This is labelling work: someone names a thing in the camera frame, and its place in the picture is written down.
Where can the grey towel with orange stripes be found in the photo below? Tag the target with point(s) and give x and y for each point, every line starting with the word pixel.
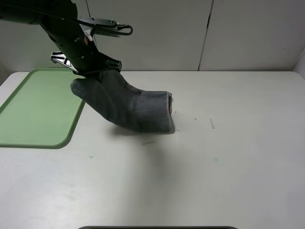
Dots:
pixel 124 105

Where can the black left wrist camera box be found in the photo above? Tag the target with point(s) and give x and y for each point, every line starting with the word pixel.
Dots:
pixel 105 27

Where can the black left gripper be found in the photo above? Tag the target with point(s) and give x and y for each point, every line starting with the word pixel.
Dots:
pixel 79 54

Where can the light green plastic tray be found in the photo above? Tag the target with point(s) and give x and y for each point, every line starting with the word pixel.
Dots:
pixel 41 112

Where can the clear tape strip right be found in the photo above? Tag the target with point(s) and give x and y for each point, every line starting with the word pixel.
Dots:
pixel 212 124

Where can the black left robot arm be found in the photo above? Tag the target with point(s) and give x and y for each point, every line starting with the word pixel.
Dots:
pixel 51 15

